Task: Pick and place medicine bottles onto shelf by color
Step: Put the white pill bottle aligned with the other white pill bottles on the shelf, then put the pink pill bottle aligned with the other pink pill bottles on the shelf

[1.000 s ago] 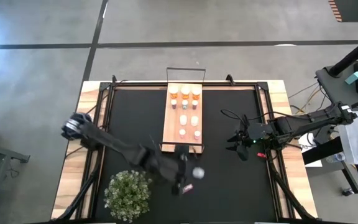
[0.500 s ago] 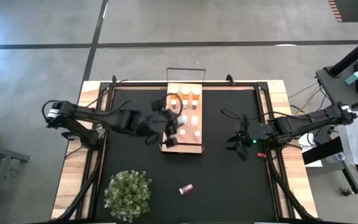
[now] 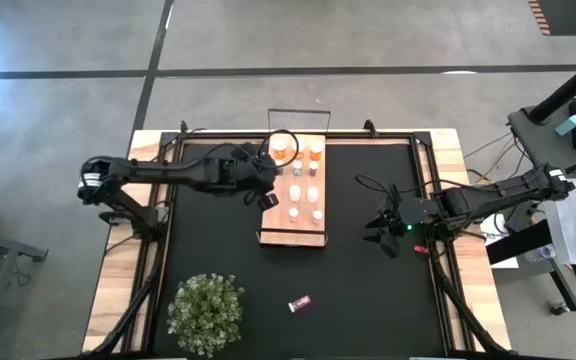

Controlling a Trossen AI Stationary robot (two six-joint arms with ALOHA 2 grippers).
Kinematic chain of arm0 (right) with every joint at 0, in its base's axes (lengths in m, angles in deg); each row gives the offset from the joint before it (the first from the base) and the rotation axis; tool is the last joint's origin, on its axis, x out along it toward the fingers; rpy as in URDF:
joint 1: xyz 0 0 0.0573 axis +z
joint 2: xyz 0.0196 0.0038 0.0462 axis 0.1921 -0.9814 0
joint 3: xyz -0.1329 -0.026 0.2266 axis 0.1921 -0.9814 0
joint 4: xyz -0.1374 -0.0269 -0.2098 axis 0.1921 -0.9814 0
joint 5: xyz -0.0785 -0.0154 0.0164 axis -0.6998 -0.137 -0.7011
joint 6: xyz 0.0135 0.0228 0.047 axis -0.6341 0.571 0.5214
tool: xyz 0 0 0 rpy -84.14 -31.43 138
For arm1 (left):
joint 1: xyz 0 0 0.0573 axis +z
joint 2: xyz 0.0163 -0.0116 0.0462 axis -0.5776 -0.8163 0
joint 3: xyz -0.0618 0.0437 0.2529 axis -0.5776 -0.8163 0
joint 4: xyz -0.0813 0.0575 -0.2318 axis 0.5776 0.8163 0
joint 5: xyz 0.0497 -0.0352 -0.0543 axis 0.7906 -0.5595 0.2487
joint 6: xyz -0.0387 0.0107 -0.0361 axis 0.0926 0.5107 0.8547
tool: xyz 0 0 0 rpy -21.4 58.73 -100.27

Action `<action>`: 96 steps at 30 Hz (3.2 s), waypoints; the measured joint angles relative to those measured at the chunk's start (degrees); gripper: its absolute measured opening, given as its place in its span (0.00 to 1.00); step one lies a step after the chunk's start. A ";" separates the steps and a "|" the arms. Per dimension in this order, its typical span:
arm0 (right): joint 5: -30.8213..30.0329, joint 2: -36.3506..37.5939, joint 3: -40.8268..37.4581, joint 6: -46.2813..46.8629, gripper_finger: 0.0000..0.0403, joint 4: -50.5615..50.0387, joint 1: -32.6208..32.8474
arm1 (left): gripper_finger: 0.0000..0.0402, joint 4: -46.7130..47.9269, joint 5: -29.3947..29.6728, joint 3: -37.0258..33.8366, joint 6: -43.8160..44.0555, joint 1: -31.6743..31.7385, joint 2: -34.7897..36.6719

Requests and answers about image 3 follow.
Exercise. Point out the black metal rig frame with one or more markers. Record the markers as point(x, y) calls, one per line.
point(468, 320)

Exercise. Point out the clear plastic bottle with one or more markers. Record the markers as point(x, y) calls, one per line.
point(542, 253)

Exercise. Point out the small teal block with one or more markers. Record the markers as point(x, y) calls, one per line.
point(568, 125)

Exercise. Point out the wooden shelf with black frame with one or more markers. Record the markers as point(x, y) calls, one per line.
point(303, 230)

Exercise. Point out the small red object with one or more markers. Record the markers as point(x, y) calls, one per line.
point(420, 248)

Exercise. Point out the black red-striped floor mat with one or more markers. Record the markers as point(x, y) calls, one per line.
point(568, 17)

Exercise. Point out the black power adapter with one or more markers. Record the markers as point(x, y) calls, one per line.
point(520, 217)

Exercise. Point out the orange pill bottle white cap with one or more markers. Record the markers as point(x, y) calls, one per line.
point(299, 148)
point(316, 148)
point(280, 148)

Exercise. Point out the black table mat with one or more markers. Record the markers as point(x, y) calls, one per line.
point(208, 240)

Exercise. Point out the blue vial with pale pills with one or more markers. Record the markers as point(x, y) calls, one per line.
point(297, 167)

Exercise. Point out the black caster wheel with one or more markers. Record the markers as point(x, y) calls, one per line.
point(559, 308)

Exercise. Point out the dark grey side desk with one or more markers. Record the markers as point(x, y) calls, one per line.
point(548, 150)

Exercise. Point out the green white-flowered potted plant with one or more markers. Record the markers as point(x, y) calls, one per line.
point(205, 315)

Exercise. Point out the black metal pole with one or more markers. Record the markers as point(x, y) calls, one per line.
point(568, 90)

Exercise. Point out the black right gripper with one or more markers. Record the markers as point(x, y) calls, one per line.
point(413, 215)

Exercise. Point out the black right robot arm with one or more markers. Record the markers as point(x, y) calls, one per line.
point(498, 192)

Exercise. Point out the black desk leg frame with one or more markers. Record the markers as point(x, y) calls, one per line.
point(518, 242)

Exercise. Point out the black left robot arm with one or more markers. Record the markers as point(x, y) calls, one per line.
point(168, 172)

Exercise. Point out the white paper sheet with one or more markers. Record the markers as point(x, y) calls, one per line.
point(490, 227)

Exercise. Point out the pink bottle with white cap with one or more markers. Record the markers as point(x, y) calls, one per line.
point(300, 303)
point(317, 216)

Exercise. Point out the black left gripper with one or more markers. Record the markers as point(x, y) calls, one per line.
point(255, 172)

